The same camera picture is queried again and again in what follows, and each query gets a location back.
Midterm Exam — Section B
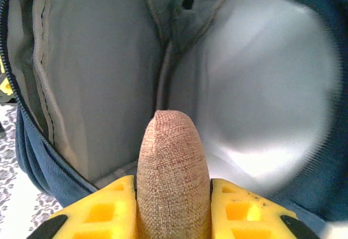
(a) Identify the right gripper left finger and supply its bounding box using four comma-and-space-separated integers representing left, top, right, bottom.
35, 175, 139, 239

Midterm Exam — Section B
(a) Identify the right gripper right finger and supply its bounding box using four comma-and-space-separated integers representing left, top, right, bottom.
210, 178, 324, 239

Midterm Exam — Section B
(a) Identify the tan fabric glasses case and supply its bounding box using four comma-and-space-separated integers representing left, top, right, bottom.
136, 109, 212, 239

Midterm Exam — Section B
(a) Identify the navy blue backpack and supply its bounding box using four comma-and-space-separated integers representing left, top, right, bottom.
0, 0, 348, 239

